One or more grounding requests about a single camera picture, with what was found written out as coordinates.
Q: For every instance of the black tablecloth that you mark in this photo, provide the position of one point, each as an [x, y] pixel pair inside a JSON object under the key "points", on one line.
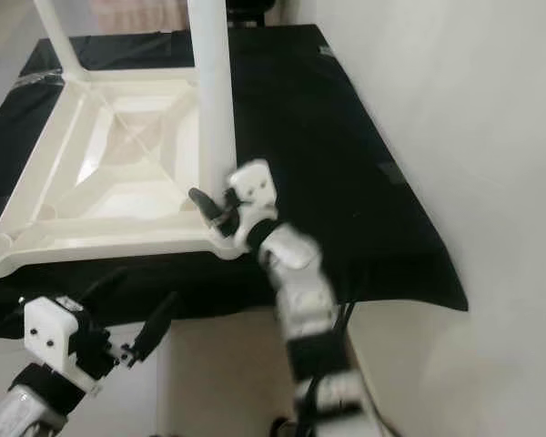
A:
{"points": [[328, 137]]}

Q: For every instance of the beige patterned bench cloth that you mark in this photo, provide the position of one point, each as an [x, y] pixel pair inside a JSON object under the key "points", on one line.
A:
{"points": [[136, 14]]}

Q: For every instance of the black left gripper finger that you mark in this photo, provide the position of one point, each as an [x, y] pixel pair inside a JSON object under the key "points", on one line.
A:
{"points": [[102, 287], [156, 326]]}

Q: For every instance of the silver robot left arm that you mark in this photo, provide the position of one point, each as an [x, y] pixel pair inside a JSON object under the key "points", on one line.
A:
{"points": [[27, 414]]}

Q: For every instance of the grey robot right leg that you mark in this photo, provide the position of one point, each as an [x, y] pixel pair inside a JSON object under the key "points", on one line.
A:
{"points": [[282, 428]]}

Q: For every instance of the black round stool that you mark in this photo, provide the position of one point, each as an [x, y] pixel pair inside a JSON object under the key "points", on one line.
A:
{"points": [[250, 9]]}

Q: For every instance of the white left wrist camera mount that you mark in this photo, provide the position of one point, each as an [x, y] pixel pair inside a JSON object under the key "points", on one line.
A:
{"points": [[47, 332]]}

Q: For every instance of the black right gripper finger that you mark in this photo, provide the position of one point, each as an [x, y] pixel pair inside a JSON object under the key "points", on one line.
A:
{"points": [[205, 206]]}

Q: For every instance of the clear plastic bag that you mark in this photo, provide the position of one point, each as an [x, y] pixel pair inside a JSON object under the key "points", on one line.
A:
{"points": [[36, 80]]}

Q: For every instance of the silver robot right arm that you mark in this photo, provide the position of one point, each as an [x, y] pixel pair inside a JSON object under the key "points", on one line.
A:
{"points": [[309, 300]]}

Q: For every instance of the white plastic table top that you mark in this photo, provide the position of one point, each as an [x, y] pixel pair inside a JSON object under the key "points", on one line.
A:
{"points": [[118, 182]]}

